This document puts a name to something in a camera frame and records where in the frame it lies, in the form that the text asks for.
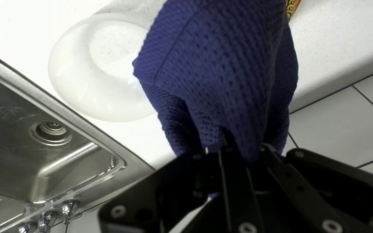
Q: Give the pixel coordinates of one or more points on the clear plastic bowl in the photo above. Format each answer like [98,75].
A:
[91,67]

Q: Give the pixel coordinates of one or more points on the orange snack packet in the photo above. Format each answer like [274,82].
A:
[291,6]

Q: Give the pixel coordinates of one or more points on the stainless steel double sink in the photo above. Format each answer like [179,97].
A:
[53,158]

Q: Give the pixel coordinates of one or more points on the blue cloth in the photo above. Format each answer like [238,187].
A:
[216,67]

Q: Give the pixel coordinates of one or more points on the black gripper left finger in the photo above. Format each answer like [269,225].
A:
[234,208]

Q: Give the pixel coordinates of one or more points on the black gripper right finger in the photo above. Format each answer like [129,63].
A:
[308,204]

